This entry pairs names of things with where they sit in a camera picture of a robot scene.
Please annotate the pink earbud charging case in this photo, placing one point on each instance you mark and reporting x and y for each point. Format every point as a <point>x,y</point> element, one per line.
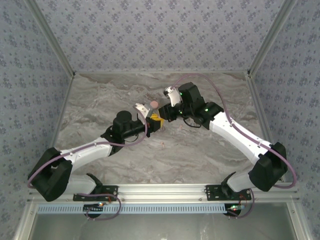
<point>154,104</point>

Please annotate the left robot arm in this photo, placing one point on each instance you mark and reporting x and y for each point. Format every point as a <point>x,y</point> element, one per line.
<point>50,180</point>

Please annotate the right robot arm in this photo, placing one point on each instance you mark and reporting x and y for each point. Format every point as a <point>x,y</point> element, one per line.
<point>267,170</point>

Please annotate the small black circuit board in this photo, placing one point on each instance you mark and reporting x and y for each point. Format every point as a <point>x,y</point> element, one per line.
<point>93,207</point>
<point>235,208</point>

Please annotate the grey metal lower panel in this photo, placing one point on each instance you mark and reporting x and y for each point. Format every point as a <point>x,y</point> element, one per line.
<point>160,227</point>

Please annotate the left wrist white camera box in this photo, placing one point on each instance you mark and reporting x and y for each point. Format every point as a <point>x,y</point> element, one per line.
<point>140,108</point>

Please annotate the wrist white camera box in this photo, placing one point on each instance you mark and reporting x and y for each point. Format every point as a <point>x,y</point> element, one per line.
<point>140,108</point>
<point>173,96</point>

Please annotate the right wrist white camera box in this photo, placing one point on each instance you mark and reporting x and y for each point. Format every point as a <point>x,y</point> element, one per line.
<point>173,96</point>

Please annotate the aluminium table back rail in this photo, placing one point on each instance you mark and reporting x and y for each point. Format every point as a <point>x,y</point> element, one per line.
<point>160,72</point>

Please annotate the aluminium table side rail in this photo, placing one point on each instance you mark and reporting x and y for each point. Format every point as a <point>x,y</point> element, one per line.
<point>257,100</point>

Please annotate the aluminium front mounting rail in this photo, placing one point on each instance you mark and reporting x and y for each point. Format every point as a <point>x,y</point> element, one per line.
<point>160,192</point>

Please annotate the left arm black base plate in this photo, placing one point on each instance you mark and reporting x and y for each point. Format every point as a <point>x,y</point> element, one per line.
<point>78,198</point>

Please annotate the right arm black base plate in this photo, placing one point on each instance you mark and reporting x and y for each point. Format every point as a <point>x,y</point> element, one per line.
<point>212,196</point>

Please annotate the slanted aluminium frame post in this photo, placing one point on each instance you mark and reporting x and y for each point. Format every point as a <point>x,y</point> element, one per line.
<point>53,37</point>
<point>270,37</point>

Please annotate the aluminium lower frame leg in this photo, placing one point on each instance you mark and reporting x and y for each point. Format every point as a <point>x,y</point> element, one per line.
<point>25,222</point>
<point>297,222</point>

